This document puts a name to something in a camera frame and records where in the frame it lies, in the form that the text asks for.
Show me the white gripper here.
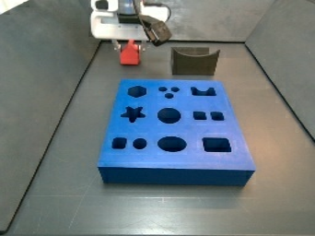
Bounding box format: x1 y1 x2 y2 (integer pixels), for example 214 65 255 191
89 4 169 52

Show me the red three prong object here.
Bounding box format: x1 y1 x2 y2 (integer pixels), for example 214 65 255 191
118 40 140 65

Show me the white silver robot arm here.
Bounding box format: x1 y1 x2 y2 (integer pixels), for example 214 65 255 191
89 0 172 49

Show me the black curved fixture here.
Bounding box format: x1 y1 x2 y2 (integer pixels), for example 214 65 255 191
170 47 220 76

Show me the blue foam shape board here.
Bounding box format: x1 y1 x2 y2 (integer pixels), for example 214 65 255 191
97 79 256 186

